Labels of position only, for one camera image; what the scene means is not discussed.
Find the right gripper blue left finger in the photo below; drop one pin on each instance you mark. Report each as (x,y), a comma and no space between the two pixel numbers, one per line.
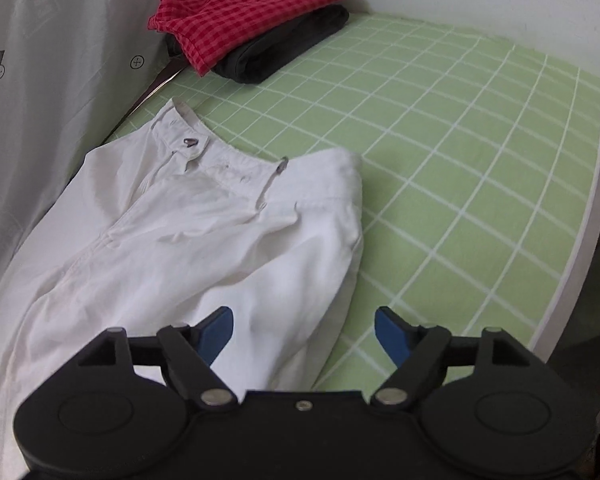
(188,354)

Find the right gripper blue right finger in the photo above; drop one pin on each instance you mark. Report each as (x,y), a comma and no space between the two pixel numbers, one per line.
(418,354)

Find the white trousers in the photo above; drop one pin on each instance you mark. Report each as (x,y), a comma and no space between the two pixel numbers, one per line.
(167,224)

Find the green grid cutting mat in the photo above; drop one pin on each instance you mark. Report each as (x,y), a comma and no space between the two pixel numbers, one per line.
(481,174)

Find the black folded garment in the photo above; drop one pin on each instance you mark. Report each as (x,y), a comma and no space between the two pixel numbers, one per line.
(248,44)

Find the grey printed fabric backdrop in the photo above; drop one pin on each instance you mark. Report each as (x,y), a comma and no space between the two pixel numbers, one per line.
(69,70)

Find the red checked folded garment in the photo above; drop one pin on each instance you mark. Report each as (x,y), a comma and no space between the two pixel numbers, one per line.
(208,29)

